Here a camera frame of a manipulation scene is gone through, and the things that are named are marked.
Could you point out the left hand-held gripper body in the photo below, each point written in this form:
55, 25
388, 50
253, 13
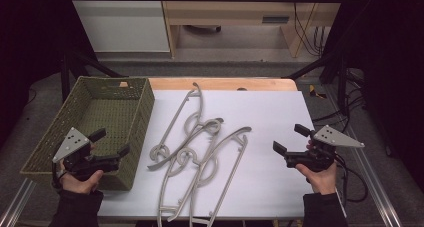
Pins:
73, 142

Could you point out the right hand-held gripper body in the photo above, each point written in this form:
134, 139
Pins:
333, 137

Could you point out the green woven basket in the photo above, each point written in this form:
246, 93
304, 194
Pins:
110, 110

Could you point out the grey plastic clothes hanger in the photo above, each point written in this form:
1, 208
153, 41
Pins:
241, 130
162, 190
215, 121

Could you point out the person's left hand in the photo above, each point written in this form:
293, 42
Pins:
81, 186

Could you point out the person's right hand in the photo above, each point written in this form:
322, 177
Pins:
321, 182

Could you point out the white table sheet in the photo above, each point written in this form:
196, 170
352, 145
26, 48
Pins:
276, 113

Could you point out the yellow and black tape piece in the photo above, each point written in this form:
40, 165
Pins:
315, 92

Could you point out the black curtain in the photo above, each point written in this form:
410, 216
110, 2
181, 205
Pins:
390, 70
30, 37

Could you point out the white cabinet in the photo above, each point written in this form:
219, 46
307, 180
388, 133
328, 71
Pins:
120, 23

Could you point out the wooden shelf cabinet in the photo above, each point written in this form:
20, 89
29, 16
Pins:
233, 10

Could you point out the aluminium rail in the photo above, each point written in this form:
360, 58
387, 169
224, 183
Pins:
373, 180
16, 203

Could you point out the black frame strut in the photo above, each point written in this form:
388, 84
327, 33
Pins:
66, 77
341, 73

